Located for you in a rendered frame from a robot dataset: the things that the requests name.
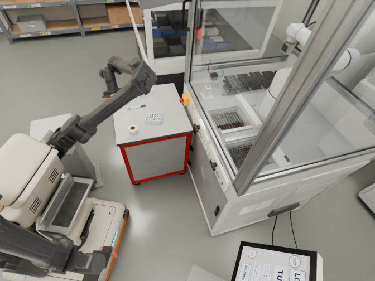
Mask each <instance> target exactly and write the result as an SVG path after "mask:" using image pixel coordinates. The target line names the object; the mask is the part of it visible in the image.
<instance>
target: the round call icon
mask: <svg viewBox="0 0 375 281"><path fill-rule="evenodd" d="M257 252H258V249H256V248H248V253H247V258H248V259H253V260H256V257H257Z"/></svg>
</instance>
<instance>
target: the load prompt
mask: <svg viewBox="0 0 375 281"><path fill-rule="evenodd" d="M289 281H306V271H302V270H297V269H292V268H290V276H289Z"/></svg>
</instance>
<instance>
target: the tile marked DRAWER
mask: <svg viewBox="0 0 375 281"><path fill-rule="evenodd" d="M251 267H252V265H251V264H247V263H243V262H242V264H241V269H240V272H239V276H238V281H249V276H250V272H251Z"/></svg>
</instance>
